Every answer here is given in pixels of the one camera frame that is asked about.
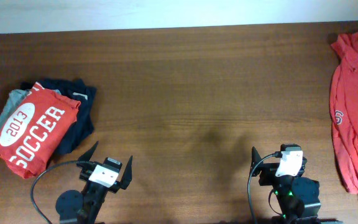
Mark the folded red 2013 soccer shirt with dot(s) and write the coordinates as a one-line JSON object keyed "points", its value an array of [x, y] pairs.
{"points": [[36, 127]]}

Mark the orange McKinney Boyd soccer t-shirt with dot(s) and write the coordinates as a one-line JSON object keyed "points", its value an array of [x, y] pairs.
{"points": [[343, 107]]}

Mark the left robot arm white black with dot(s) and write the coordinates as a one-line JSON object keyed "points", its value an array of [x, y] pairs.
{"points": [[82, 207]]}

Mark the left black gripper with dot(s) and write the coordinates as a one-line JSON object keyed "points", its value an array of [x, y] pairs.
{"points": [[125, 179]]}

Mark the folded navy blue shirt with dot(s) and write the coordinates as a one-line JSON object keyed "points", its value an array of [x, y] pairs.
{"points": [[83, 127]]}

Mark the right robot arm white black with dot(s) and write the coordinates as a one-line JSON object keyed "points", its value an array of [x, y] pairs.
{"points": [[297, 196]]}

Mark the folded grey shirt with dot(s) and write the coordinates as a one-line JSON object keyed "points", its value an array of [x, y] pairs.
{"points": [[14, 100]]}

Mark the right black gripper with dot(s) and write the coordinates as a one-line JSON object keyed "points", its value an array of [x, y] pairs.
{"points": [[269, 171]]}

